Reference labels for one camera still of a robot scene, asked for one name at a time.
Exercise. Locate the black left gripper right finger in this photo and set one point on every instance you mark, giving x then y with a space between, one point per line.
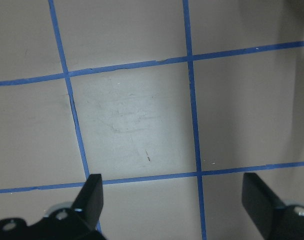
266 210

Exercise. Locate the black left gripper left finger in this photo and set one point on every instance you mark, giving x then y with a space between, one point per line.
89 202

